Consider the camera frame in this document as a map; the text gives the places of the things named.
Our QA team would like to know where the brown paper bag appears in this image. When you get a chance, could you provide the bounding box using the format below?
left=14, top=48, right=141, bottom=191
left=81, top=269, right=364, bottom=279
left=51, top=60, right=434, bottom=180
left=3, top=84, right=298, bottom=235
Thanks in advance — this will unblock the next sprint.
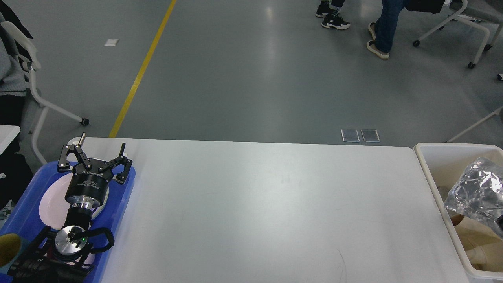
left=454, top=217, right=503, bottom=272

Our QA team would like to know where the metal floor plate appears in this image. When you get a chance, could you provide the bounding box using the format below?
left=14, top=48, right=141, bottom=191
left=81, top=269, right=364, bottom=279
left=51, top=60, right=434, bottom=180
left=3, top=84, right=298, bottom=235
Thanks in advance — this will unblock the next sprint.
left=361, top=129, right=380, bottom=143
left=341, top=129, right=360, bottom=143

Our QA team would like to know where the person in black trousers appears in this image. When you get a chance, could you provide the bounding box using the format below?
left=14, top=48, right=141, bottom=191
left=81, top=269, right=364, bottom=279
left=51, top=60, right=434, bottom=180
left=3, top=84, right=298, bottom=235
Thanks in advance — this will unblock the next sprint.
left=316, top=0, right=351, bottom=30

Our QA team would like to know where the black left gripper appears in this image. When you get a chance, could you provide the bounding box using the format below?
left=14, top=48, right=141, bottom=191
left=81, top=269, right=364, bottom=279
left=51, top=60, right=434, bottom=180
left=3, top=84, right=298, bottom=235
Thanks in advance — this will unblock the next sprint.
left=57, top=132, right=133, bottom=208

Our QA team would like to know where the person in blue jeans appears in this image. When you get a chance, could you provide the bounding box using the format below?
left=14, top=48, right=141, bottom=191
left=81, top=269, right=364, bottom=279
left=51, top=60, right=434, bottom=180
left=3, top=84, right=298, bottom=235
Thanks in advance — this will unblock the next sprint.
left=366, top=0, right=409, bottom=60

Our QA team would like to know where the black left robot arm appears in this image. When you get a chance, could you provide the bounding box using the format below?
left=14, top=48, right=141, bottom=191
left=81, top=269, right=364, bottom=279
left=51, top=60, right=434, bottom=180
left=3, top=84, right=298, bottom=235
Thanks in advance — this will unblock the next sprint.
left=1, top=134, right=136, bottom=283

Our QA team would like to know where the left metal floor plate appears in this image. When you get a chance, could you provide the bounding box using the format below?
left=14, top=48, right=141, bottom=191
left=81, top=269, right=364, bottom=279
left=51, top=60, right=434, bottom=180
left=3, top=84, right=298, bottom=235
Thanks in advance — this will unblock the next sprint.
left=341, top=129, right=360, bottom=143

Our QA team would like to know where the seated person grey cardigan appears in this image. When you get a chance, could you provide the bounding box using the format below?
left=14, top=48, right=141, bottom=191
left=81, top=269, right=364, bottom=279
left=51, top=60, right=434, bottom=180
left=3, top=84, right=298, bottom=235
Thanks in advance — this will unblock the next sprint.
left=0, top=28, right=33, bottom=220

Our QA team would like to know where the white paper on floor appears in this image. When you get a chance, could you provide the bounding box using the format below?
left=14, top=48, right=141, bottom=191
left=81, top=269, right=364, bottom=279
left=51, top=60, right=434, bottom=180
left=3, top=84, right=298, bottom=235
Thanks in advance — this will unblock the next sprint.
left=104, top=38, right=119, bottom=47

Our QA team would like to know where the white chair leg right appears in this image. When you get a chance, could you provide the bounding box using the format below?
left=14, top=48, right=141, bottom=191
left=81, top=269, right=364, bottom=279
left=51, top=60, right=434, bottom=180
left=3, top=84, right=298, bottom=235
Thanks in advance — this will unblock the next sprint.
left=446, top=106, right=503, bottom=143

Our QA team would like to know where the pink plate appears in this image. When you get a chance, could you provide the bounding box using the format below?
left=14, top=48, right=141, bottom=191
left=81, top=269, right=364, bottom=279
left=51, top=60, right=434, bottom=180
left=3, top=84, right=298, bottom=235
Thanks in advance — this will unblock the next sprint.
left=39, top=173, right=110, bottom=231

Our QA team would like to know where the aluminium foil tray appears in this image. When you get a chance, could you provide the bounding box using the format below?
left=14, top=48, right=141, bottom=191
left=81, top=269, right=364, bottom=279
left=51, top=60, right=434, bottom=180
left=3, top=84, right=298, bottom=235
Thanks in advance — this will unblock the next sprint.
left=444, top=158, right=503, bottom=238

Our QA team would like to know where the white office chair right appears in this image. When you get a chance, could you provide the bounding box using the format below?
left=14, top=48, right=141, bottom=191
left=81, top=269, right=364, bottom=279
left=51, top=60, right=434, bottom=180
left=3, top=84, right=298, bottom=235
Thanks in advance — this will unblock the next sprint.
left=413, top=0, right=503, bottom=69

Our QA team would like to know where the white chair left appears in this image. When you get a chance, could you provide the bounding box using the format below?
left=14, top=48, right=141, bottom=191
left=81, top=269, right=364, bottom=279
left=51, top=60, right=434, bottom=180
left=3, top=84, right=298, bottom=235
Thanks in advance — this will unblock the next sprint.
left=1, top=21, right=90, bottom=165

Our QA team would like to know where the white plastic bin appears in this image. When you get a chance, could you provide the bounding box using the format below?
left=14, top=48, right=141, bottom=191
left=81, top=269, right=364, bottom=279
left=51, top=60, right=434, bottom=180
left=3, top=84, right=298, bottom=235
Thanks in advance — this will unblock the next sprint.
left=414, top=143, right=503, bottom=283

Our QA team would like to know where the right metal floor plate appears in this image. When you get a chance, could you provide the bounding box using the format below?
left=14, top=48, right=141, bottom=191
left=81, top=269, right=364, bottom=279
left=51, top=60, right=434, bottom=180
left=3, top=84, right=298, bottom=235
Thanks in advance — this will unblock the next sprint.
left=361, top=129, right=380, bottom=143

